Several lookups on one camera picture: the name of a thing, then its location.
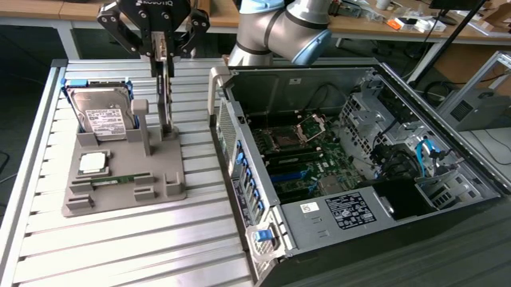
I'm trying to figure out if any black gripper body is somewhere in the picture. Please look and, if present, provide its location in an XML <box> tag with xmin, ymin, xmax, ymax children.
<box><xmin>115</xmin><ymin>0</ymin><xmax>194</xmax><ymax>34</ymax></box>

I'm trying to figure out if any graphics card with black fan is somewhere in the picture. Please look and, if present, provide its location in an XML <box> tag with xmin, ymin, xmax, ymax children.
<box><xmin>151</xmin><ymin>31</ymin><xmax>178</xmax><ymax>135</ymax></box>

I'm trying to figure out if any long wooden desk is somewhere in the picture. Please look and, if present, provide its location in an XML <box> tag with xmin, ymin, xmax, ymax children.
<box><xmin>0</xmin><ymin>0</ymin><xmax>511</xmax><ymax>60</ymax></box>

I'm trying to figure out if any hard disk with blue carrier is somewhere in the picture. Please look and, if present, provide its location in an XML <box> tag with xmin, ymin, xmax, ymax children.
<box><xmin>59</xmin><ymin>78</ymin><xmax>139</xmax><ymax>142</ymax></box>

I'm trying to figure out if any metal electronics box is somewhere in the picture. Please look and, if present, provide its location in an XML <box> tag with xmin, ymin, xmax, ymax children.
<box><xmin>334</xmin><ymin>0</ymin><xmax>364</xmax><ymax>17</ymax></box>

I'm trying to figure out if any CPU socket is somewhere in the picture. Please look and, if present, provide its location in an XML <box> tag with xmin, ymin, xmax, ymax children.
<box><xmin>267</xmin><ymin>127</ymin><xmax>309</xmax><ymax>150</ymax></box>

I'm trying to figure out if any open metal socket cover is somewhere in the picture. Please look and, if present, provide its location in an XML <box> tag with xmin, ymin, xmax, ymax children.
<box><xmin>294</xmin><ymin>113</ymin><xmax>328</xmax><ymax>143</ymax></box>

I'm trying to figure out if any silver CPU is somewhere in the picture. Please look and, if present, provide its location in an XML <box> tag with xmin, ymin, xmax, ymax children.
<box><xmin>79</xmin><ymin>152</ymin><xmax>109</xmax><ymax>176</ymax></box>

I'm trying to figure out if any green RAM stick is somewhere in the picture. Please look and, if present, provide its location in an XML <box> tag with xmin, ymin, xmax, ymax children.
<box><xmin>91</xmin><ymin>175</ymin><xmax>137</xmax><ymax>187</ymax></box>

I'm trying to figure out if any orange small box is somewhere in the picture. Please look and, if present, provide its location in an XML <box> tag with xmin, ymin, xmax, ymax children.
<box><xmin>388</xmin><ymin>17</ymin><xmax>420</xmax><ymax>30</ymax></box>

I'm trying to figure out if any metal disk bay cage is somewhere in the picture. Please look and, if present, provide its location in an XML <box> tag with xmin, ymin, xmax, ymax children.
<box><xmin>338</xmin><ymin>78</ymin><xmax>425</xmax><ymax>156</ymax></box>

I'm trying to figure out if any green motherboard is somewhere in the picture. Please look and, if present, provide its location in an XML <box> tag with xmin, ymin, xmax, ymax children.
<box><xmin>250</xmin><ymin>112</ymin><xmax>368</xmax><ymax>204</ymax></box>

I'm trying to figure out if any grey parts rack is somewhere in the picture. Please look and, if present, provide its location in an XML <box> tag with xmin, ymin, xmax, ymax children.
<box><xmin>62</xmin><ymin>99</ymin><xmax>189</xmax><ymax>218</ymax></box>

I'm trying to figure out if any blue expansion slot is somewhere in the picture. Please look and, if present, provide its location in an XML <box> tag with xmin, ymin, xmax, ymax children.
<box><xmin>270</xmin><ymin>170</ymin><xmax>317</xmax><ymax>183</ymax></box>

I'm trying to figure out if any open grey PC case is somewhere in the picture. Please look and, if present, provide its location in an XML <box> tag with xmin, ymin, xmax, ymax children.
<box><xmin>209</xmin><ymin>58</ymin><xmax>511</xmax><ymax>287</ymax></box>

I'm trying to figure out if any white small box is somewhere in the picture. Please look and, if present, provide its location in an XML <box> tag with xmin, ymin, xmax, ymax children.
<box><xmin>416</xmin><ymin>19</ymin><xmax>449</xmax><ymax>33</ymax></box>

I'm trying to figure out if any black monitor stand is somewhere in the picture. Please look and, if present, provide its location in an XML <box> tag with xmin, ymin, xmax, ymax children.
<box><xmin>429</xmin><ymin>0</ymin><xmax>461</xmax><ymax>25</ymax></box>

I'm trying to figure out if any grey chipset heatsink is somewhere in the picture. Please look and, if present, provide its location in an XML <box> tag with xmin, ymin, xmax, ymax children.
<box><xmin>320</xmin><ymin>176</ymin><xmax>348</xmax><ymax>195</ymax></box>

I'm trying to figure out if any black stand pole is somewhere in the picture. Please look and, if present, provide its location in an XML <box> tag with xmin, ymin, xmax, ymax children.
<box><xmin>408</xmin><ymin>0</ymin><xmax>490</xmax><ymax>87</ymax></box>

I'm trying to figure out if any grey power supply unit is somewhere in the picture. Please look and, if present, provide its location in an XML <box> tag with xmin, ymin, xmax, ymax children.
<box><xmin>279</xmin><ymin>191</ymin><xmax>397</xmax><ymax>249</ymax></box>

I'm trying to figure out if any cardboard packaging piece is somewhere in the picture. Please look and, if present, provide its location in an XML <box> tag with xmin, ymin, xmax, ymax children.
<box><xmin>481</xmin><ymin>2</ymin><xmax>511</xmax><ymax>33</ymax></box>

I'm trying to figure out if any grey computer tower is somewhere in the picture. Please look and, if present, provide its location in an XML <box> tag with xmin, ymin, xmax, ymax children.
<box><xmin>437</xmin><ymin>86</ymin><xmax>511</xmax><ymax>132</ymax></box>

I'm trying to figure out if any black looped wire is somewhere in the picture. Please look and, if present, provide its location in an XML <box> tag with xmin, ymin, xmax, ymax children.
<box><xmin>310</xmin><ymin>83</ymin><xmax>352</xmax><ymax>116</ymax></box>

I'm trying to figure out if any black coiled cable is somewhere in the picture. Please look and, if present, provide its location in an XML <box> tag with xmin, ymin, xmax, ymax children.
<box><xmin>424</xmin><ymin>80</ymin><xmax>457</xmax><ymax>104</ymax></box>

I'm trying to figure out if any black wire bundle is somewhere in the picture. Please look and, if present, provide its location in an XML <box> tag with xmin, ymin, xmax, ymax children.
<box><xmin>369</xmin><ymin>143</ymin><xmax>421</xmax><ymax>180</ymax></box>

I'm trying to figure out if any blue disk wire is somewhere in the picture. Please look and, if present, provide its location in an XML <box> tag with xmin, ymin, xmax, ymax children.
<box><xmin>416</xmin><ymin>136</ymin><xmax>448</xmax><ymax>177</ymax></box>

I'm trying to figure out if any aluminium profile frame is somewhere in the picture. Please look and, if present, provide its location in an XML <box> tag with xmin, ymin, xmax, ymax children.
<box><xmin>465</xmin><ymin>50</ymin><xmax>511</xmax><ymax>90</ymax></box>

